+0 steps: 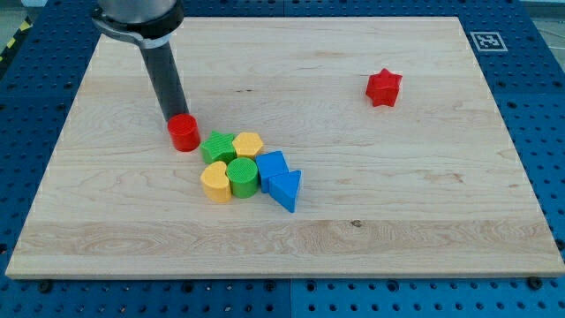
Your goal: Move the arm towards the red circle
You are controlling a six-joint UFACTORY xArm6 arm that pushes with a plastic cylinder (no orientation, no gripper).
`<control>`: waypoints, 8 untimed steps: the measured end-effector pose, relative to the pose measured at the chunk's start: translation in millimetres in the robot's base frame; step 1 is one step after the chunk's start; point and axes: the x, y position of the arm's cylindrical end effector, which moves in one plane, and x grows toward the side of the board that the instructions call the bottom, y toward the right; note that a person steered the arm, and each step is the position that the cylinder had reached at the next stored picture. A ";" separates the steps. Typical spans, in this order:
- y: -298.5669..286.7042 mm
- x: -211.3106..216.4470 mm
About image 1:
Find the white fiducial marker tag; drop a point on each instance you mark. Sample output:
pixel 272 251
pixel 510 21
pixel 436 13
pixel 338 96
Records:
pixel 487 41

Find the red cylinder block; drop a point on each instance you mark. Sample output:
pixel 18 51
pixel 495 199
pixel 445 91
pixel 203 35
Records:
pixel 184 132

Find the blue cube block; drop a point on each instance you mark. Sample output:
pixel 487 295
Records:
pixel 269 165

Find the yellow hexagon block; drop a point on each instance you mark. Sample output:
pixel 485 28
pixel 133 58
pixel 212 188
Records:
pixel 248 144

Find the light wooden board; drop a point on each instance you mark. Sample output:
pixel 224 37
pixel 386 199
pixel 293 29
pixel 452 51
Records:
pixel 432 187

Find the red star block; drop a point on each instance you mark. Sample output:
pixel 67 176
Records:
pixel 383 88

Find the green star block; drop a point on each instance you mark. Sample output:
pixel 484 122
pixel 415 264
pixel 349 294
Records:
pixel 218 147

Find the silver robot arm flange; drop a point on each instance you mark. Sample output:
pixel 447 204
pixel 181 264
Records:
pixel 149 24

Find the yellow heart block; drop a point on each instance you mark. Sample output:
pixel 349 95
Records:
pixel 215 183

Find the green cylinder block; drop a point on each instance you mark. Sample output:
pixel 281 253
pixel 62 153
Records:
pixel 244 177

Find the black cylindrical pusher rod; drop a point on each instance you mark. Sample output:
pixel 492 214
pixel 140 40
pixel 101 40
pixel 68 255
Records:
pixel 162 71

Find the blue triangle block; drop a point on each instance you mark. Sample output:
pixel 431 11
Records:
pixel 284 188

